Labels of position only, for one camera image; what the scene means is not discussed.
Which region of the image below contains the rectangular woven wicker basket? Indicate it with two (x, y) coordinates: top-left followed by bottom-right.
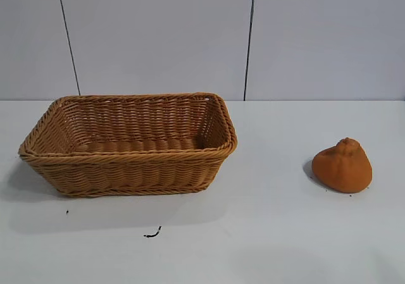
(18, 91), (239, 199)

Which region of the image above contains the orange with knobbed top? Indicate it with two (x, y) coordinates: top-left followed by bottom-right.
(311, 137), (373, 193)

